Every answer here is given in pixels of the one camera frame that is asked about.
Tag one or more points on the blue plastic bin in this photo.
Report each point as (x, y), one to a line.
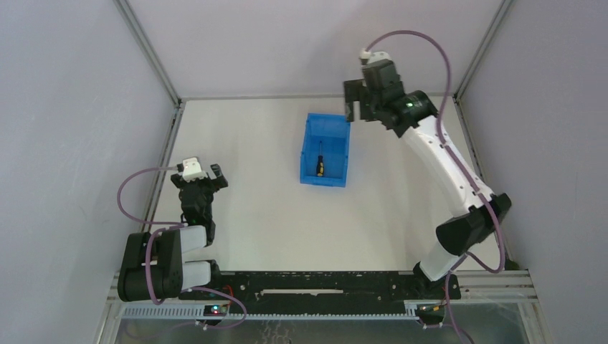
(334, 132)

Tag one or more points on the black yellow screwdriver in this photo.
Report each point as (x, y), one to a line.
(320, 164)

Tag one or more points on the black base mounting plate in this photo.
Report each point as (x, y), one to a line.
(328, 291)

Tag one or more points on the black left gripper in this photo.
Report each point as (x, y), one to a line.
(198, 183)

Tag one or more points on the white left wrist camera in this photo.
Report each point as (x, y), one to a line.
(190, 170)

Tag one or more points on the grey slotted cable duct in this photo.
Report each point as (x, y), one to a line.
(201, 312)

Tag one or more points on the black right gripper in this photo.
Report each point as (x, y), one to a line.
(355, 94)

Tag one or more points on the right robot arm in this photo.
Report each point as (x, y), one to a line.
(474, 207)

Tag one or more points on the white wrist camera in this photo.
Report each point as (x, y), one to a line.
(190, 170)
(367, 57)

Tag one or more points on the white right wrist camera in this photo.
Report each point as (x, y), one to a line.
(367, 57)

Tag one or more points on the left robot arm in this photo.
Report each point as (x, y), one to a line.
(154, 265)

